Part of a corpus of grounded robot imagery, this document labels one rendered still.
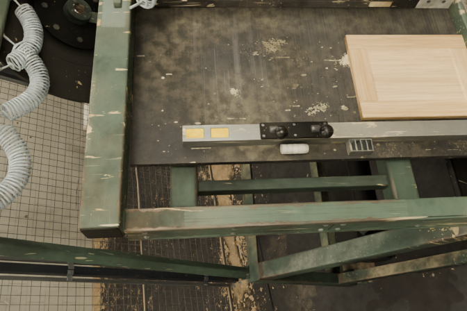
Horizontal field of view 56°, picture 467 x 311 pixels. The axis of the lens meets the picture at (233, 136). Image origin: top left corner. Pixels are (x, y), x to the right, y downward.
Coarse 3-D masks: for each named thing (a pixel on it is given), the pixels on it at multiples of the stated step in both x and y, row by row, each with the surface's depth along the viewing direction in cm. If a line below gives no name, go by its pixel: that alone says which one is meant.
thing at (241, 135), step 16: (208, 128) 125; (240, 128) 125; (256, 128) 126; (336, 128) 128; (352, 128) 128; (368, 128) 128; (384, 128) 129; (400, 128) 129; (416, 128) 130; (432, 128) 130; (448, 128) 130; (464, 128) 131; (192, 144) 125; (208, 144) 125; (224, 144) 126; (240, 144) 127; (256, 144) 127; (272, 144) 128
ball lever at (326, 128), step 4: (324, 124) 115; (328, 124) 115; (312, 128) 125; (316, 128) 123; (320, 128) 115; (324, 128) 114; (328, 128) 114; (332, 128) 114; (312, 132) 125; (316, 132) 125; (320, 132) 115; (324, 132) 114; (328, 132) 114; (332, 132) 114; (324, 136) 115; (328, 136) 114
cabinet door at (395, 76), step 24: (360, 48) 144; (384, 48) 144; (408, 48) 145; (432, 48) 146; (456, 48) 147; (360, 72) 140; (384, 72) 141; (408, 72) 141; (432, 72) 142; (456, 72) 143; (360, 96) 136; (384, 96) 137; (408, 96) 137; (432, 96) 138; (456, 96) 138
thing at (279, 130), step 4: (272, 128) 124; (276, 128) 114; (280, 128) 113; (284, 128) 113; (272, 132) 124; (276, 132) 113; (280, 132) 113; (284, 132) 113; (288, 132) 114; (276, 136) 114; (280, 136) 113; (284, 136) 113
